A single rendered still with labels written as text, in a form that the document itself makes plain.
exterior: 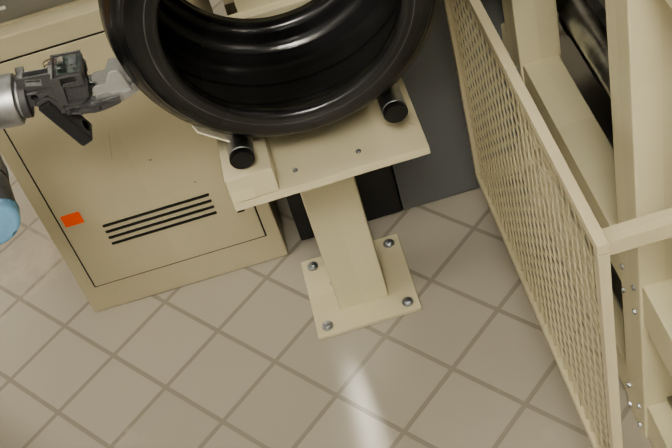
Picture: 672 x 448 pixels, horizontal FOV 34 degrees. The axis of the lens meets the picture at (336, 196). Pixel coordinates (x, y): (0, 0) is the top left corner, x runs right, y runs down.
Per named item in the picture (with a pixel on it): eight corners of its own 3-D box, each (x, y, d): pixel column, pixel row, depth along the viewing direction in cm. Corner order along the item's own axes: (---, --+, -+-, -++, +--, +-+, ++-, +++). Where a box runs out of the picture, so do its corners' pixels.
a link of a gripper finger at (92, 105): (120, 100, 187) (68, 110, 187) (122, 107, 188) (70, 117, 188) (118, 83, 191) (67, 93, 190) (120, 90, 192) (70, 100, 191)
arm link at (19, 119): (1, 139, 188) (2, 105, 195) (30, 134, 189) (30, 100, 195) (-15, 98, 182) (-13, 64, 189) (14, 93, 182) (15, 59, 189)
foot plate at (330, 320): (301, 264, 297) (299, 259, 295) (397, 235, 296) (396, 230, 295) (319, 340, 277) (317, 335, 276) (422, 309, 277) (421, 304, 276)
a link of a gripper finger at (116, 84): (142, 69, 186) (87, 79, 185) (149, 97, 190) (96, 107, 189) (141, 58, 188) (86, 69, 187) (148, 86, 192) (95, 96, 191)
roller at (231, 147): (203, 43, 217) (224, 33, 217) (214, 59, 220) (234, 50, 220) (225, 157, 192) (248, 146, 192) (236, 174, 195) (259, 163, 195)
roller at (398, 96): (341, 0, 217) (362, -8, 217) (348, 18, 220) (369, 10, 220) (380, 109, 192) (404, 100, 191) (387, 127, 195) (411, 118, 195)
